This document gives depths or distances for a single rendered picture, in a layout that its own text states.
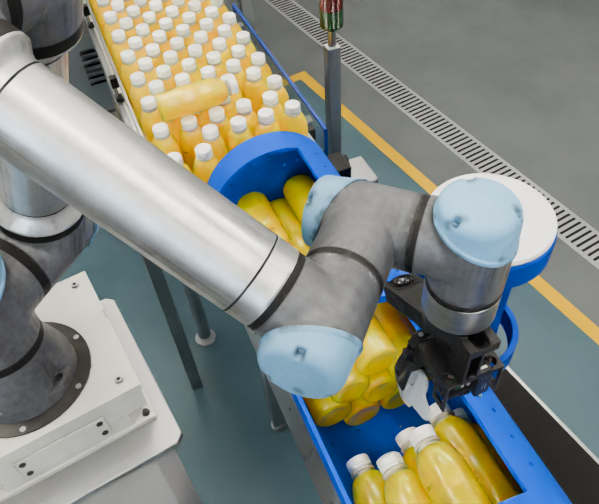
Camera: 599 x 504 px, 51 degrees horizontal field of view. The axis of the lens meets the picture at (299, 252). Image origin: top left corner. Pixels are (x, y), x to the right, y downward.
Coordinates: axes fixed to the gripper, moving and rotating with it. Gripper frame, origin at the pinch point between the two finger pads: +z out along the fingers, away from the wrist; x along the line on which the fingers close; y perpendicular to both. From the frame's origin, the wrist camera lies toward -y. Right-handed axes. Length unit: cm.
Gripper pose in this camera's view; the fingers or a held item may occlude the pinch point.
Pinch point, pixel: (429, 386)
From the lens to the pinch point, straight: 84.1
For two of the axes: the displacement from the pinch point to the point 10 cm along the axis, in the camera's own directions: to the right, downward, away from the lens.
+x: 9.2, -3.3, 2.1
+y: 3.9, 6.8, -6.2
